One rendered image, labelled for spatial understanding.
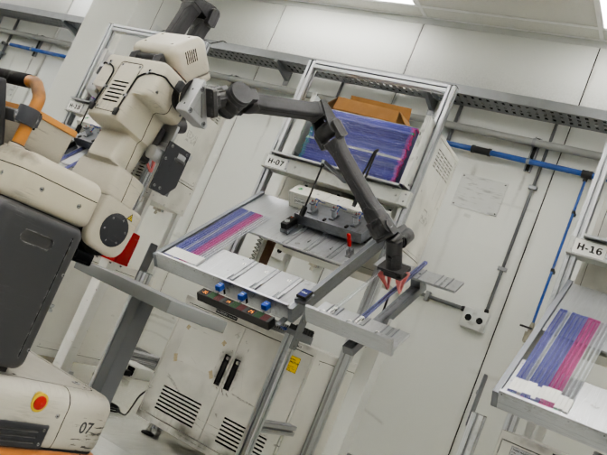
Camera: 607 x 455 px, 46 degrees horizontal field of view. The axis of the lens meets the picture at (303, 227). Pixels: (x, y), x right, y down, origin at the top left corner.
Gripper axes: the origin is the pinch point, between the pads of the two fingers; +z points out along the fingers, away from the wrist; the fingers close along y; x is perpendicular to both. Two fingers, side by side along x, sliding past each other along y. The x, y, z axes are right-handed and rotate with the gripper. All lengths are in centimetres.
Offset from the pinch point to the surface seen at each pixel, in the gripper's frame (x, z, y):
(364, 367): 19.7, 21.6, -0.6
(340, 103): -106, -24, 99
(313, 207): -34, -2, 62
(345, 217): -39, 1, 49
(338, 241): -28, 7, 45
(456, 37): -264, -24, 116
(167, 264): 26, 6, 90
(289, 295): 15.4, 7.2, 35.5
